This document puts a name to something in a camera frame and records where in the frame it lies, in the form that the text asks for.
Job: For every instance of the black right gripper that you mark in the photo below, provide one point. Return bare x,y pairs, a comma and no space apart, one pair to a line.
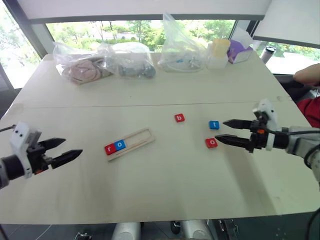
258,140

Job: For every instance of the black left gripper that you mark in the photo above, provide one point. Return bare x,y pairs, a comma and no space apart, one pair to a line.
37,156

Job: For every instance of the blue letter tile t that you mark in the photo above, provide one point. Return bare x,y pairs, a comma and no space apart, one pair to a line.
214,125

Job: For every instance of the red letter tile o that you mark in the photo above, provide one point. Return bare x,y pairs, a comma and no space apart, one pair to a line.
211,143

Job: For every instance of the red letter tile b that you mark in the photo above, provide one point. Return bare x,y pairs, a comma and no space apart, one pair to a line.
179,118

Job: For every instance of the person's bare forearm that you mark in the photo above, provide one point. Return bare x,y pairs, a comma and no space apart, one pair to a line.
308,74

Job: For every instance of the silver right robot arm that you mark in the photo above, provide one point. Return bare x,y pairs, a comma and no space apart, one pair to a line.
300,143

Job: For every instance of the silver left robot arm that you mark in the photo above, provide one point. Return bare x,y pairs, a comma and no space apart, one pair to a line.
11,167

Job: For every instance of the red letter tile r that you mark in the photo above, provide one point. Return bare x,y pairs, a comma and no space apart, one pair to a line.
110,149

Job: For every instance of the blue letter tile o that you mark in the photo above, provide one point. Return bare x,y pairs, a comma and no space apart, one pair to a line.
120,145

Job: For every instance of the wooden letter tray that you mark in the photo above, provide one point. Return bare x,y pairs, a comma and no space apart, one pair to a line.
141,137

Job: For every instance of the person's red garment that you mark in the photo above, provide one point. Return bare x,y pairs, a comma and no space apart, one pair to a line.
312,111

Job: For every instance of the purple tissue box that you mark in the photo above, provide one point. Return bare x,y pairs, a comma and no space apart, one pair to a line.
238,53

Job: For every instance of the yellow and white plastic container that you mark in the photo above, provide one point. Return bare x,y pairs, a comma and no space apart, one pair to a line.
217,53

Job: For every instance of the black tumbler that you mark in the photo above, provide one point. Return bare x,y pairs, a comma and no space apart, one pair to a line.
268,55

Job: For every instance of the clear bag with pink cloth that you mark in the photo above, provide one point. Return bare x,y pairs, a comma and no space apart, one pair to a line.
80,67

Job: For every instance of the tall clear bag white items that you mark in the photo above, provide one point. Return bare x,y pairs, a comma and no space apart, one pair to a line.
177,55

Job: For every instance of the silver rounded cylinder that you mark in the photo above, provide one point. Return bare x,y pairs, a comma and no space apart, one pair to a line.
196,230
126,231

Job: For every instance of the clear bag with grey items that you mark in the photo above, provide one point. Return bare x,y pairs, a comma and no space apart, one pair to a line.
132,62

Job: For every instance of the white angled panel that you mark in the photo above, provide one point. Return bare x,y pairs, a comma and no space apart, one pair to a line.
290,22

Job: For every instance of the white roller blind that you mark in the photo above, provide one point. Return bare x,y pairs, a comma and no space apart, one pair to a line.
140,7

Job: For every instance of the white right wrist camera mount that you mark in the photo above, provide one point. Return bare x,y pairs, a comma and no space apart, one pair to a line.
268,110

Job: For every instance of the black metal bracket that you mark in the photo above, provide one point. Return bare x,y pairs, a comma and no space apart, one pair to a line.
226,228
82,236

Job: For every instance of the dark window frame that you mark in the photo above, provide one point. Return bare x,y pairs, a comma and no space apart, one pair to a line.
32,27

